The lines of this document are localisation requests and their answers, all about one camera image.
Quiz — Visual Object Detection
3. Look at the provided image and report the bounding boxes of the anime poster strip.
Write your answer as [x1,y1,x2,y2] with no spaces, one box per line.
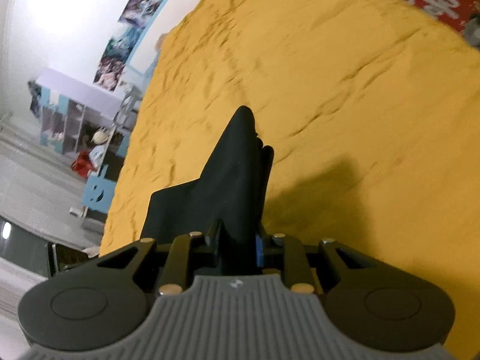
[93,0,163,92]

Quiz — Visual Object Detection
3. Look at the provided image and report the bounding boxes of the grey white chair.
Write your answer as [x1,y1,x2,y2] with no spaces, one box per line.
[113,81,143,136]

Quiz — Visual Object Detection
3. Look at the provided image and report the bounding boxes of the lavender blue shelf desk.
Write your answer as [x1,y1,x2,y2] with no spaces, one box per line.
[28,66,133,226]

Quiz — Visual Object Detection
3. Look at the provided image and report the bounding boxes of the white blue headboard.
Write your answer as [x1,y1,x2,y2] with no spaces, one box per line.
[123,0,200,83]

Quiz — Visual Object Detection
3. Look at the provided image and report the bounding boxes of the yellow bed quilt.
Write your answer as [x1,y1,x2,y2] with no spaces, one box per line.
[100,0,479,359]

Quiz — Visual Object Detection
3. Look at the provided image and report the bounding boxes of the grey slipper near bed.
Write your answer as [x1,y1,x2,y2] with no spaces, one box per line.
[463,14,480,48]

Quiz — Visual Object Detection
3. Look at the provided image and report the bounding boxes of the black pants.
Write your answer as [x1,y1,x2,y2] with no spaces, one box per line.
[142,106,274,275]

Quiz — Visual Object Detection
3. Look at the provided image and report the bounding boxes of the red bag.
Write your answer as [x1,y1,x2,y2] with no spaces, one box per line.
[71,151,95,179]

